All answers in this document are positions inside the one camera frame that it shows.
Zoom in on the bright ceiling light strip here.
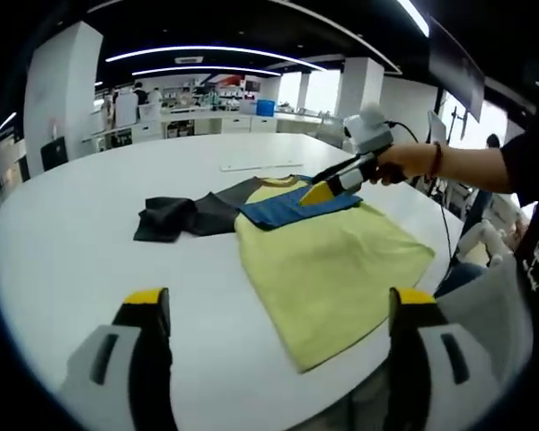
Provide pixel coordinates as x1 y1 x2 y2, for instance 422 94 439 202
397 0 431 38

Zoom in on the monitor on black stand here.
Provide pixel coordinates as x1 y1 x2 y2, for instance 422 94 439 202
427 110 448 145

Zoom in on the person's right hand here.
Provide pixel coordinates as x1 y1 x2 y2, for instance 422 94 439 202
367 142 434 187

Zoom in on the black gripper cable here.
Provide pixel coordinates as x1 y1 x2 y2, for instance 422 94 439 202
387 119 460 267

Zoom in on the grey mesh office chair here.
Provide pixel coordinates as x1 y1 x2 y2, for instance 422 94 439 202
435 255 536 392

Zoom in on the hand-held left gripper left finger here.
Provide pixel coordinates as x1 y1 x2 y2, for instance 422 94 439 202
56 286 179 431

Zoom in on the black chair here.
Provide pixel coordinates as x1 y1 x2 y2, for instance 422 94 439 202
40 136 68 172

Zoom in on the yellow-green garment with dark sleeves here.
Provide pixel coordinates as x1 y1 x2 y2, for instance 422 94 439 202
133 173 437 374

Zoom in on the short ceiling light strip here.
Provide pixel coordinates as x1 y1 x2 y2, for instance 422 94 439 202
131 66 282 78

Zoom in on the white plastic frame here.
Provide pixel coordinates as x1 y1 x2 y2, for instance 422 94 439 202
456 218 518 267

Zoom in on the white flat strip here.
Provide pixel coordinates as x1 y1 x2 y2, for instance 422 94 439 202
219 158 304 173

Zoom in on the hanging black screen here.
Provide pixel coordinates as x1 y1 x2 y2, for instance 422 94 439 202
428 16 486 123

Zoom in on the long ceiling light strip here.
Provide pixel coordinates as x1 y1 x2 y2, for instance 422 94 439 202
105 44 327 74

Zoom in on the person's blue jeans leg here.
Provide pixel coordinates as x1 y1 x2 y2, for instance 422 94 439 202
435 262 490 298

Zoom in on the white cabinet counter row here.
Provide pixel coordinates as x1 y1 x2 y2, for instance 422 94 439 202
92 110 280 145

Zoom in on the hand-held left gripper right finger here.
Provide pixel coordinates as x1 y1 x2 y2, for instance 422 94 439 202
387 286 499 431

